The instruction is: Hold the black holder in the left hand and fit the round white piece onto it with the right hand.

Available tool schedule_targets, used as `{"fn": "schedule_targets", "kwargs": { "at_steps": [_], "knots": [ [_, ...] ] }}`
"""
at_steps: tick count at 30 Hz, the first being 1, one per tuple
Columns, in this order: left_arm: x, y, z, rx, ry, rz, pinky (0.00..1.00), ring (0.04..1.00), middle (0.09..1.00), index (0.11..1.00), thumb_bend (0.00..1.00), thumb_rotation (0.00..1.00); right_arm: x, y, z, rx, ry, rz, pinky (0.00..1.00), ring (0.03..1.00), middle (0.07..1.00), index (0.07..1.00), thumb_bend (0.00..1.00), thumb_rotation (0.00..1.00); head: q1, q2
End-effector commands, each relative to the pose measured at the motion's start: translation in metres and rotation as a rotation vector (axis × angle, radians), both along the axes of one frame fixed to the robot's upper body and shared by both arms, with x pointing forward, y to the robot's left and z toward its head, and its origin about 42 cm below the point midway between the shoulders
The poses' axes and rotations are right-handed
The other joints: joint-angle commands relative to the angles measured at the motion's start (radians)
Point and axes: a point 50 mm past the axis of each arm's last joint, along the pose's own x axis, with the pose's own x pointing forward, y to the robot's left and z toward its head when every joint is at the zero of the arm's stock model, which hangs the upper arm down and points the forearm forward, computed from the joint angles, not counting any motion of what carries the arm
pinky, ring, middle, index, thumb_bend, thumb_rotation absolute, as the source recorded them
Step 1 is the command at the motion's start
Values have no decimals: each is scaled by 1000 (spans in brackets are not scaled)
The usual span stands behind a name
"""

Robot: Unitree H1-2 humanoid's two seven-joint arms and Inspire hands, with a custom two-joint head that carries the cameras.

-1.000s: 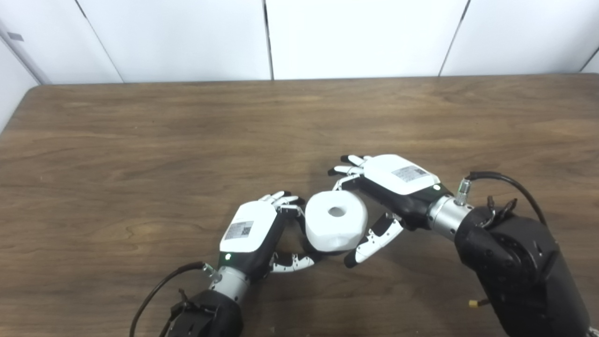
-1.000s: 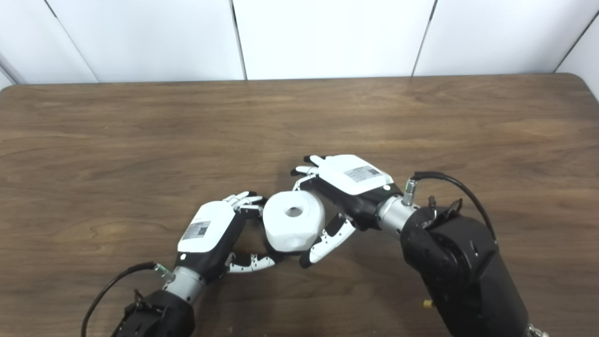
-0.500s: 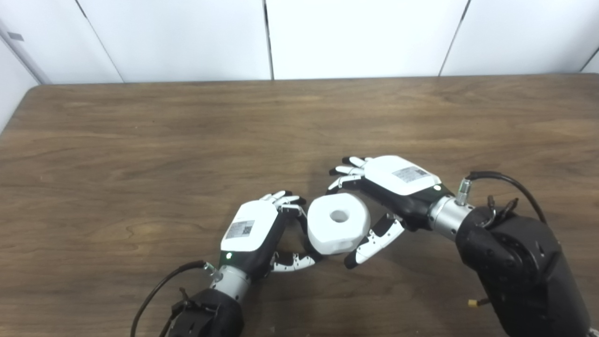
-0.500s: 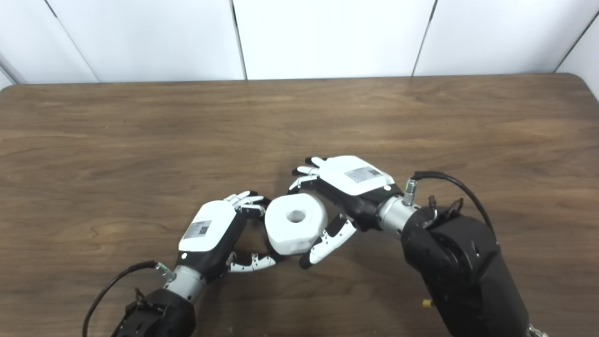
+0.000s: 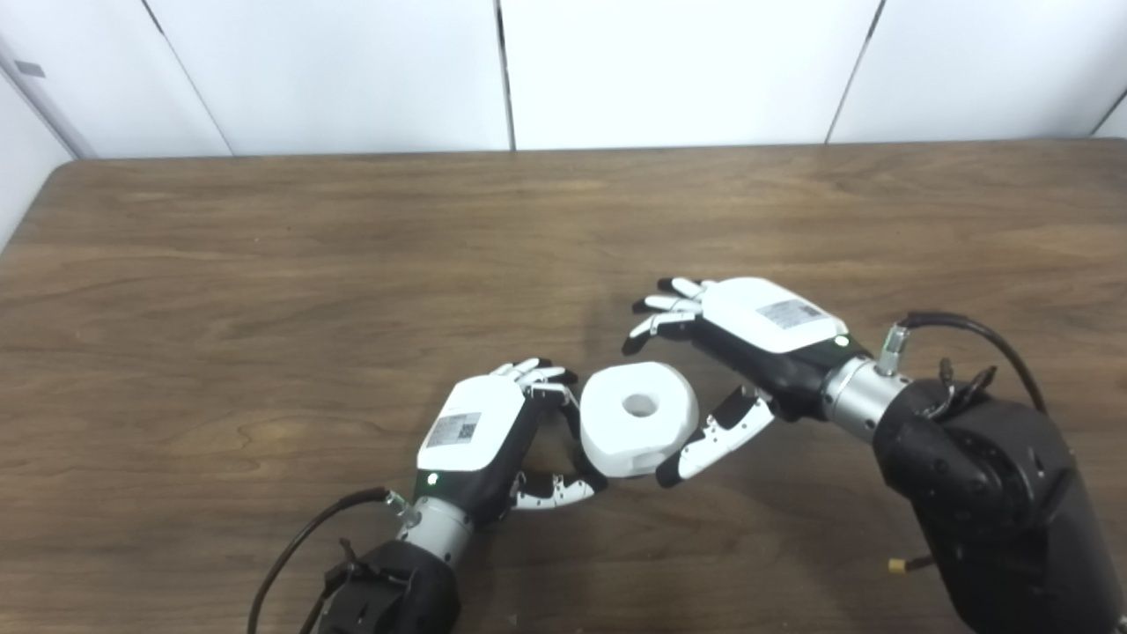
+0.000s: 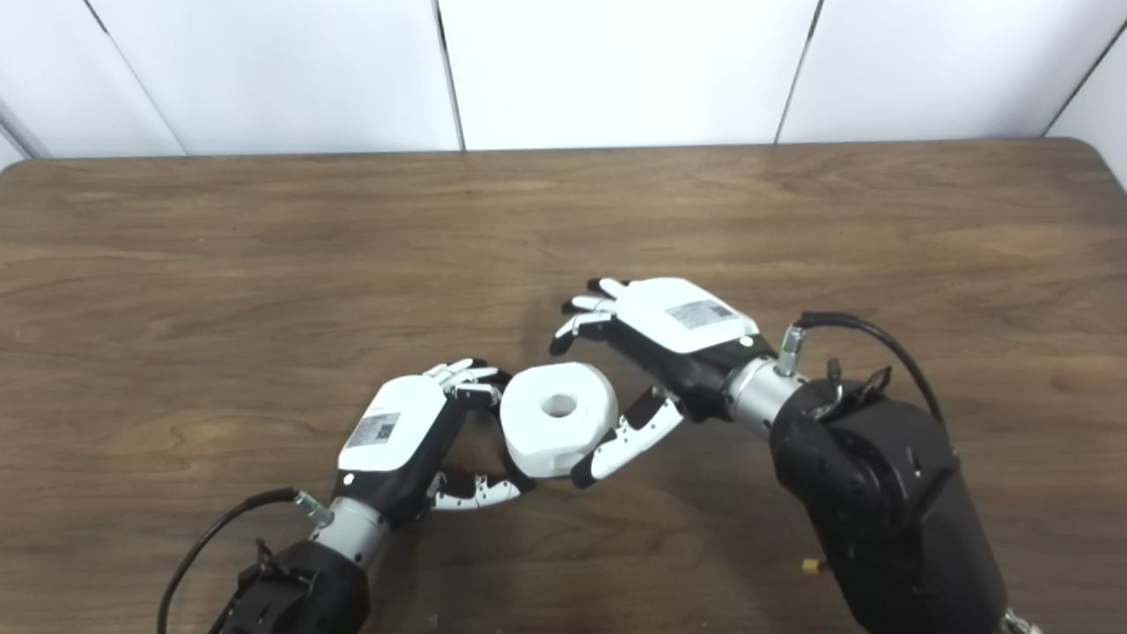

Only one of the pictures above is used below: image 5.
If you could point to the small grey wall tag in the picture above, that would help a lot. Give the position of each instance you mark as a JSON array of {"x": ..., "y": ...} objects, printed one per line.
[{"x": 29, "y": 70}]

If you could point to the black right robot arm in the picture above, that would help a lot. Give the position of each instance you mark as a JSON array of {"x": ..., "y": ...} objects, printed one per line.
[{"x": 995, "y": 493}]

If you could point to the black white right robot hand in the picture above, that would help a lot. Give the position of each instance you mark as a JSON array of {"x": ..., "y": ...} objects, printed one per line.
[{"x": 757, "y": 321}]

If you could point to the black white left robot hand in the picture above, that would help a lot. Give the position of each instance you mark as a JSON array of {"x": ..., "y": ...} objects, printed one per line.
[{"x": 475, "y": 431}]

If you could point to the round white plastic piece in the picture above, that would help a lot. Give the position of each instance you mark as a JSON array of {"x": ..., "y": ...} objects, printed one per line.
[{"x": 634, "y": 440}]

